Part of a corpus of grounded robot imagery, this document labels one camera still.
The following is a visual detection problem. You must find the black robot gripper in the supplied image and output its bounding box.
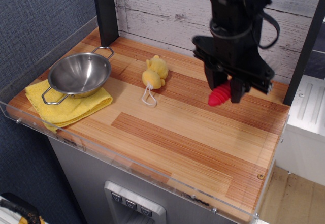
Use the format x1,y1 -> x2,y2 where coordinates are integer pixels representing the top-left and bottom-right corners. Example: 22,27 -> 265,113
192,0 -> 275,103

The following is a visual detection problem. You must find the red handled metal fork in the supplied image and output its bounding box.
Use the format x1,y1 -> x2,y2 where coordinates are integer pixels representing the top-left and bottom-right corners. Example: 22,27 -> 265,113
208,76 -> 232,107

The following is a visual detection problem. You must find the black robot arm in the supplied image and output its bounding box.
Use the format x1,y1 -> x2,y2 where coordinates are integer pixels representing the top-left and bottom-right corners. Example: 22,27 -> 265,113
192,0 -> 280,106

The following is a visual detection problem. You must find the yellow plush duck toy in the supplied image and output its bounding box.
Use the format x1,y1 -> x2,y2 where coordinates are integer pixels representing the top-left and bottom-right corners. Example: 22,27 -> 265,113
141,55 -> 169,106

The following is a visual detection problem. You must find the white side cabinet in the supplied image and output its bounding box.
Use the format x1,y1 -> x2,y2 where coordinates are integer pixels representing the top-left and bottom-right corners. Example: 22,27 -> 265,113
275,75 -> 324,185

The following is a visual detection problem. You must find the grey toy fridge dispenser panel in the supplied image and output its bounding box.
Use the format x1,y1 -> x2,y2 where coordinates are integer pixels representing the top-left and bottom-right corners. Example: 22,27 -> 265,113
104,181 -> 167,223

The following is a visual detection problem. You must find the yellow folded cloth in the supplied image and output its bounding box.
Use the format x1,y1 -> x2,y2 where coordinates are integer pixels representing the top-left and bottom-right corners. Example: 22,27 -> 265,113
25,80 -> 113,133

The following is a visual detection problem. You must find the black yellow object bottom left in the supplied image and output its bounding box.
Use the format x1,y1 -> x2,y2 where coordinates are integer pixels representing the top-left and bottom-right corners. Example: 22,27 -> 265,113
1,193 -> 46,223

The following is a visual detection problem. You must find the black right vertical post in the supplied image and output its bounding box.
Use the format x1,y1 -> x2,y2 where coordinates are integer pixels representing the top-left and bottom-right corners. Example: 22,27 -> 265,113
283,0 -> 324,106

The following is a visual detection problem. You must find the black vertical post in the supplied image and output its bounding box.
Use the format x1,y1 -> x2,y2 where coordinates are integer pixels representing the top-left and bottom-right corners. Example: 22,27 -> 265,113
94,0 -> 119,46
283,0 -> 324,106

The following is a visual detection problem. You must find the clear acrylic guard rail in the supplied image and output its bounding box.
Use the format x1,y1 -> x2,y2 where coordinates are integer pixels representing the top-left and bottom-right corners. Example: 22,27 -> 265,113
0,15 -> 290,224

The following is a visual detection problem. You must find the stainless steel two-handled bowl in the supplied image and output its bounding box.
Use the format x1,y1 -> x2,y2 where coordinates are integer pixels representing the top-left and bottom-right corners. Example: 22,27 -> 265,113
42,46 -> 114,105

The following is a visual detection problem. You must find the black left vertical post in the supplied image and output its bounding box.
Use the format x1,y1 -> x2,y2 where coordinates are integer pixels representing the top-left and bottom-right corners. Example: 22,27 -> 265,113
94,0 -> 119,46

